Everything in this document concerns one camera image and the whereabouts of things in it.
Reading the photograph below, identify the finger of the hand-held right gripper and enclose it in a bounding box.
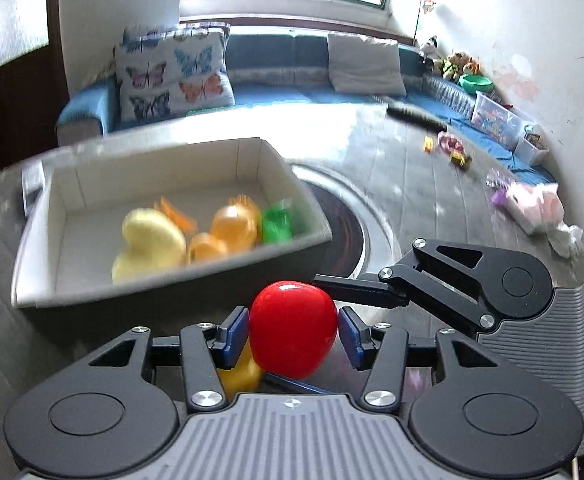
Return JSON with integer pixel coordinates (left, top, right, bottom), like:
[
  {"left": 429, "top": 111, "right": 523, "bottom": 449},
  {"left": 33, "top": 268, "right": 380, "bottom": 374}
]
[
  {"left": 266, "top": 372, "right": 335, "bottom": 395},
  {"left": 312, "top": 238, "right": 511, "bottom": 334}
]

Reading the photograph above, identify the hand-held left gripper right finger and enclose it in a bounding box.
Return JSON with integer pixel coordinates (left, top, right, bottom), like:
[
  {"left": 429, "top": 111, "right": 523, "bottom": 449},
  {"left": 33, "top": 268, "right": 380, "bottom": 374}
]
[{"left": 338, "top": 306, "right": 492, "bottom": 413}]

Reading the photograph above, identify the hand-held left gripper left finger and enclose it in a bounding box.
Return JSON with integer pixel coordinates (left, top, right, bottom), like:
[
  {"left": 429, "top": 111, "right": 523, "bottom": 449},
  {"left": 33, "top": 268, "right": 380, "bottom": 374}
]
[{"left": 89, "top": 306, "right": 250, "bottom": 413}]

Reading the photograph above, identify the yellow dinosaur toy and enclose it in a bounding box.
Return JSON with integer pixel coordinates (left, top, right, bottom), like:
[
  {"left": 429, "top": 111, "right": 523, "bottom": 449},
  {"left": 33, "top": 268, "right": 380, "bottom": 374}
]
[{"left": 216, "top": 342, "right": 263, "bottom": 402}]

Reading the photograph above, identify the red plastic apple toy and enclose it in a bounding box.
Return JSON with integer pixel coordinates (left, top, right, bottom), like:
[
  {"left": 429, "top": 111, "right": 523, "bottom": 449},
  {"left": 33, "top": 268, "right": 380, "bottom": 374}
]
[{"left": 249, "top": 281, "right": 339, "bottom": 380}]

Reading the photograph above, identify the orange dinosaur toy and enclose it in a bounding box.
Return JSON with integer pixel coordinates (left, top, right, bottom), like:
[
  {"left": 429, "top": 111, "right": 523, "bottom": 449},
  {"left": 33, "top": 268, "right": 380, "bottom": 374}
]
[{"left": 187, "top": 195, "right": 263, "bottom": 267}]

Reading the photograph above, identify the green plastic toy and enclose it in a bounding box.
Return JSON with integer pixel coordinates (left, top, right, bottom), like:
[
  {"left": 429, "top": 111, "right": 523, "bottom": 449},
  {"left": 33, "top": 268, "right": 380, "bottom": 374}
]
[{"left": 261, "top": 199, "right": 307, "bottom": 246}]

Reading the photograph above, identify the pale yellow duck toy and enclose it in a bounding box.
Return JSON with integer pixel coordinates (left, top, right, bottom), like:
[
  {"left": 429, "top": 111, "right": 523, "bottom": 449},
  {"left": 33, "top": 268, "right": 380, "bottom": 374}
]
[{"left": 111, "top": 197, "right": 196, "bottom": 284}]

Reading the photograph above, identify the grey cardboard box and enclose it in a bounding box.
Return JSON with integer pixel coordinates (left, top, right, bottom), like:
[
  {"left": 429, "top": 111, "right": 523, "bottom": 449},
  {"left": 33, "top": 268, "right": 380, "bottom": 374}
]
[{"left": 11, "top": 136, "right": 333, "bottom": 311}]

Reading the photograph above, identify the white crumpled bag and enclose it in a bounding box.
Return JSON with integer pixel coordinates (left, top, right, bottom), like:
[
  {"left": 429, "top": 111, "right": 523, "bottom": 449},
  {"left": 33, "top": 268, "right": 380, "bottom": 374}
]
[{"left": 546, "top": 222, "right": 584, "bottom": 259}]

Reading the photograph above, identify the pink plush toy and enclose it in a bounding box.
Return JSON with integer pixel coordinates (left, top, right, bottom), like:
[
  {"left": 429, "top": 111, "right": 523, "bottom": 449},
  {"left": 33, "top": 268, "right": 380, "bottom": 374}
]
[{"left": 504, "top": 182, "right": 566, "bottom": 236}]

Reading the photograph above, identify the black round hotplate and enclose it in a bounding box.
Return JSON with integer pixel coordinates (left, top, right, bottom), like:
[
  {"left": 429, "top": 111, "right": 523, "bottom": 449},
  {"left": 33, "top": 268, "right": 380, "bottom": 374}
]
[{"left": 284, "top": 162, "right": 403, "bottom": 283}]

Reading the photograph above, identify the small pink toy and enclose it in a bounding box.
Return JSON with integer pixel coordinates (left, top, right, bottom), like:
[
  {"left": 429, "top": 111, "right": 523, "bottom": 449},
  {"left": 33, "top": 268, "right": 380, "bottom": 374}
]
[{"left": 437, "top": 130, "right": 465, "bottom": 154}]

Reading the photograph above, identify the small clear plastic box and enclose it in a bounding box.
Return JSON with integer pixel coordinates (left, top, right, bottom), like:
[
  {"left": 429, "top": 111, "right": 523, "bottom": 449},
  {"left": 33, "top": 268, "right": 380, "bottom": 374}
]
[{"left": 513, "top": 129, "right": 548, "bottom": 167}]

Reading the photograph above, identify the clear plastic storage bin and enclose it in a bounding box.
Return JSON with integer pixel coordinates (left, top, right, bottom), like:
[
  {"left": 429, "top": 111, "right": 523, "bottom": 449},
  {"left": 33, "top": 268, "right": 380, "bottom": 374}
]
[{"left": 470, "top": 91, "right": 535, "bottom": 152}]

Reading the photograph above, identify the black remote control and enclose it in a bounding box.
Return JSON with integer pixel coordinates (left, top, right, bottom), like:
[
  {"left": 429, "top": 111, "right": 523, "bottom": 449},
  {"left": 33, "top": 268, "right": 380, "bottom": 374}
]
[{"left": 387, "top": 100, "right": 448, "bottom": 132}]

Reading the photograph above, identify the green plastic bowl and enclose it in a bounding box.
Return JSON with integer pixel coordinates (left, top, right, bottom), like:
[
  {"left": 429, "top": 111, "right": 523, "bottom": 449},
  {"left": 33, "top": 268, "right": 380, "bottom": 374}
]
[{"left": 459, "top": 73, "right": 495, "bottom": 95}]

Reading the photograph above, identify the pile of plush toys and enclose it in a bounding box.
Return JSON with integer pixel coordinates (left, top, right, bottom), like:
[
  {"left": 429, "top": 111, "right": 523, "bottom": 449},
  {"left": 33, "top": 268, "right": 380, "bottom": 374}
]
[{"left": 437, "top": 51, "right": 481, "bottom": 83}]

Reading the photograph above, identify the black and white plush toy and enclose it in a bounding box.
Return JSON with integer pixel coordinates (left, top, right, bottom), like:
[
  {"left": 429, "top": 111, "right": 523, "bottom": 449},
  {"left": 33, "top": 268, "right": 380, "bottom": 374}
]
[{"left": 419, "top": 36, "right": 440, "bottom": 67}]

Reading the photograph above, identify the grey plain pillow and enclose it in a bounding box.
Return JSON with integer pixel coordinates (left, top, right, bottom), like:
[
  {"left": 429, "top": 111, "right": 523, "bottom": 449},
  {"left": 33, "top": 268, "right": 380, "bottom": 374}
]
[{"left": 327, "top": 32, "right": 407, "bottom": 97}]

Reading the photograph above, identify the large butterfly print pillow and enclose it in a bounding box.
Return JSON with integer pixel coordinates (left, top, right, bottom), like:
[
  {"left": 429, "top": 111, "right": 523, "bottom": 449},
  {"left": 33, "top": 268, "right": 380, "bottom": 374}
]
[{"left": 113, "top": 30, "right": 235, "bottom": 124}]

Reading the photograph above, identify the pinwheel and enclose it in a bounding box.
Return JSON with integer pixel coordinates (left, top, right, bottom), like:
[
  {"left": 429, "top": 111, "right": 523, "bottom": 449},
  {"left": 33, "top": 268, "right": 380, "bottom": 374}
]
[{"left": 414, "top": 0, "right": 438, "bottom": 43}]

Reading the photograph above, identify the blue sofa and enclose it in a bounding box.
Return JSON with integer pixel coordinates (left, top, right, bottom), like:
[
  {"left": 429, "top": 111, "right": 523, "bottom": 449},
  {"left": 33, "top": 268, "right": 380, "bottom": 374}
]
[{"left": 54, "top": 32, "right": 558, "bottom": 186}]

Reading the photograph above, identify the small butterfly print pillow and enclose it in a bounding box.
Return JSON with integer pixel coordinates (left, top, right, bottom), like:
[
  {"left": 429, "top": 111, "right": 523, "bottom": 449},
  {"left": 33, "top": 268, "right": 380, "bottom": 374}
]
[{"left": 121, "top": 21, "right": 231, "bottom": 46}]

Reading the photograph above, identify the brown wooden door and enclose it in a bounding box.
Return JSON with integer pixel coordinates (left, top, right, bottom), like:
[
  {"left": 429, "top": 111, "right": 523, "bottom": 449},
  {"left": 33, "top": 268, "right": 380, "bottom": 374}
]
[{"left": 0, "top": 0, "right": 70, "bottom": 173}]

